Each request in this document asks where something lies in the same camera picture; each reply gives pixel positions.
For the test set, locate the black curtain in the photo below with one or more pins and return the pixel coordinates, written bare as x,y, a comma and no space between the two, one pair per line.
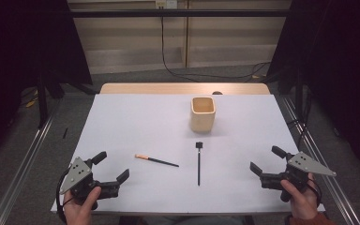
340,78
18,62

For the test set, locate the black horizontal frame bar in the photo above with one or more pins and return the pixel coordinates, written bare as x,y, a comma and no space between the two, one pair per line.
181,13

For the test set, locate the aluminium floor rail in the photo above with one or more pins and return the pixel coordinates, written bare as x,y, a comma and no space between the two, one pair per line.
322,162
22,168

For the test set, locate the small black stick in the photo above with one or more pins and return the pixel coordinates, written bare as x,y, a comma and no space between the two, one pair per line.
65,133

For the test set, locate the person's left hand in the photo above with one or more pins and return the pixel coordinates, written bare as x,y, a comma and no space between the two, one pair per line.
78,212

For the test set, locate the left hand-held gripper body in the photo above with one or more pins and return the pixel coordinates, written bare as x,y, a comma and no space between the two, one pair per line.
81,184

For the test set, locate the dark round table grommet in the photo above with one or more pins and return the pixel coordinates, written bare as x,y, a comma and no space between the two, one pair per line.
217,92

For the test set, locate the brown-tipped black pen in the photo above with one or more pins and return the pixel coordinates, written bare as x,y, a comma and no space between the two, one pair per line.
156,160

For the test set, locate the beige square pen holder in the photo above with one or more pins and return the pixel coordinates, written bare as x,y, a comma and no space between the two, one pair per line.
202,115

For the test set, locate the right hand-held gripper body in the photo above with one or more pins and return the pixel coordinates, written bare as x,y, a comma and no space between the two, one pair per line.
293,176

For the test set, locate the white wall socket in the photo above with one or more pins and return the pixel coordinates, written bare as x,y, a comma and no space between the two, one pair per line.
166,3

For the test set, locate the white table sheet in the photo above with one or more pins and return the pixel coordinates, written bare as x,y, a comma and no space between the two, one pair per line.
156,125

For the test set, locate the black metal stand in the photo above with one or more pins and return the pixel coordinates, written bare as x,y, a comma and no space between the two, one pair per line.
42,100
299,93

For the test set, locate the black square-headed brush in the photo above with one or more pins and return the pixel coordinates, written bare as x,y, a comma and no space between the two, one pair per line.
198,165

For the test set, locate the person's right hand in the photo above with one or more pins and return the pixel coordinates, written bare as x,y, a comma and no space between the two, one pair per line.
303,204

